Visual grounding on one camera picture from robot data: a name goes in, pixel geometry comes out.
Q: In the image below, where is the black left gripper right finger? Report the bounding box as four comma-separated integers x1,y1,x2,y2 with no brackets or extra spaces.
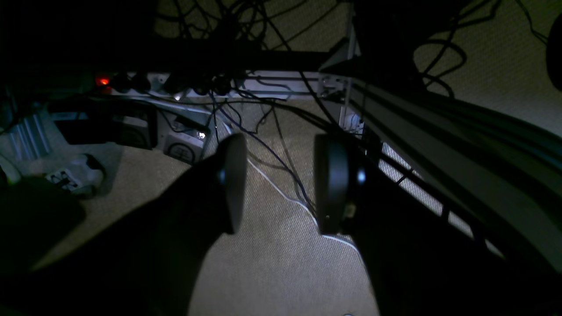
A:
314,134,561,316

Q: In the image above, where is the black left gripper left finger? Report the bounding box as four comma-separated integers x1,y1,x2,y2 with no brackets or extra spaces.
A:
1,134,247,316

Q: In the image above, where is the white cable on floor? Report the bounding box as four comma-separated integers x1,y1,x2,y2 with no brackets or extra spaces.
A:
211,118,360,255

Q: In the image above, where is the aluminium table frame rail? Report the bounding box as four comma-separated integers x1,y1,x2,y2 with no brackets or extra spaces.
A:
318,37,562,273

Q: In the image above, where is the white power strip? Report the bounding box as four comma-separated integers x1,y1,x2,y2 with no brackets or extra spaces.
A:
94,71,349,103

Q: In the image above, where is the white power adapter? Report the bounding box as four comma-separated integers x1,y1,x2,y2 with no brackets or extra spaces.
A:
44,154,106,199

